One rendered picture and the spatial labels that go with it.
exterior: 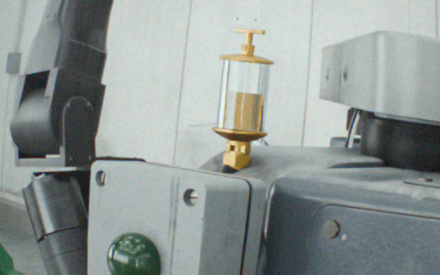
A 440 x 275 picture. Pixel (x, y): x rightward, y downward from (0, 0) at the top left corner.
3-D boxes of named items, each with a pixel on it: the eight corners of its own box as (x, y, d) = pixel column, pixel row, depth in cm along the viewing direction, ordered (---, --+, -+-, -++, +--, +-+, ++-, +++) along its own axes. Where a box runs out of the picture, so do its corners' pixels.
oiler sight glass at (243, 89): (206, 125, 59) (212, 58, 58) (236, 127, 61) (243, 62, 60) (244, 130, 57) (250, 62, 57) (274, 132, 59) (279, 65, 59)
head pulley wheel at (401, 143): (331, 157, 64) (336, 113, 64) (398, 157, 71) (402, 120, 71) (448, 173, 58) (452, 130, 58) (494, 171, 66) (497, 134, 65)
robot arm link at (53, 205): (9, 184, 89) (38, 160, 85) (63, 182, 94) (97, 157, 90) (30, 258, 87) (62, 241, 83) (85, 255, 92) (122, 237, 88)
